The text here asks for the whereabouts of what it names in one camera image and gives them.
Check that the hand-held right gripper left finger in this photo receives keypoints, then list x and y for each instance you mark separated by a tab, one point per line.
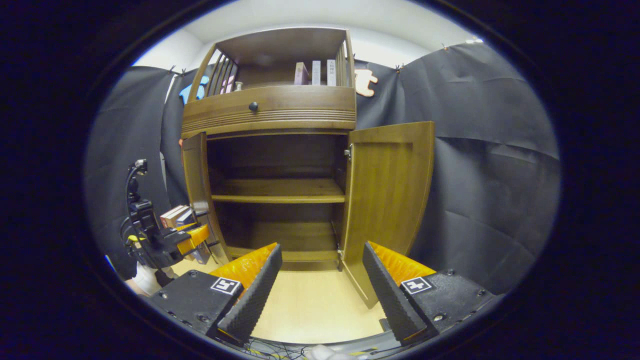
250	300

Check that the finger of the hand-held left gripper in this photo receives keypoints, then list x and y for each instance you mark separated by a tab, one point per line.
184	227
196	237

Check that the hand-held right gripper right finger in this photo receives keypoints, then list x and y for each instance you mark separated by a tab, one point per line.
392	300

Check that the wooden cabinet door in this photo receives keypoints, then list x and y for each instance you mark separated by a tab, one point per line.
197	175
387	200

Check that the wooden double-door shoe cabinet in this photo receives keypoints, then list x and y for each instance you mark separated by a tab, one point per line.
280	110

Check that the wooden inner cabinet shelf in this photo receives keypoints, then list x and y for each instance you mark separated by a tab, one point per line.
280	192

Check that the blue cover book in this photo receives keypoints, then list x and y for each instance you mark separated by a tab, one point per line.
202	252

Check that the red cover book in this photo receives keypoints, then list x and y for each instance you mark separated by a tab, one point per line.
170	215

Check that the black drawer knob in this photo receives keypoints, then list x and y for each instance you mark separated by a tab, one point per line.
253	106

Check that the black backdrop cloth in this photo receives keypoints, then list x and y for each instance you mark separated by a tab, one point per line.
490	175

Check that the grey book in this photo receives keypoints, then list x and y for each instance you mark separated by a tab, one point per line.
316	73

